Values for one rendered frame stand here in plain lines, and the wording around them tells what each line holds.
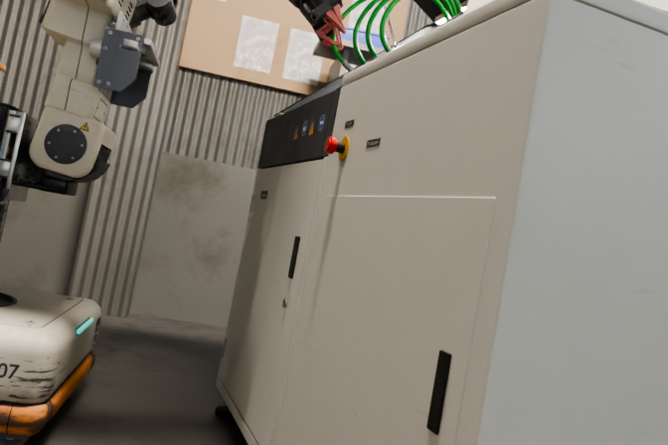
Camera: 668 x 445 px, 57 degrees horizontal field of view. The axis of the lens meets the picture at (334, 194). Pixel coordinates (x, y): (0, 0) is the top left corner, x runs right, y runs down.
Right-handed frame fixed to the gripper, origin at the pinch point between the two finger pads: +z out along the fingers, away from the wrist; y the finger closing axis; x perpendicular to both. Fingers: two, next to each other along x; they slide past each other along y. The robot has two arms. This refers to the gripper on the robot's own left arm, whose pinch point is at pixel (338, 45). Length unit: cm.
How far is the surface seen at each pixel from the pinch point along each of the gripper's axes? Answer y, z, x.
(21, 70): 64, -161, 132
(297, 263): -24, 62, 42
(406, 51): -62, 57, -2
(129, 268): 110, -49, 144
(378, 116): -54, 60, 9
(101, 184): 90, -87, 130
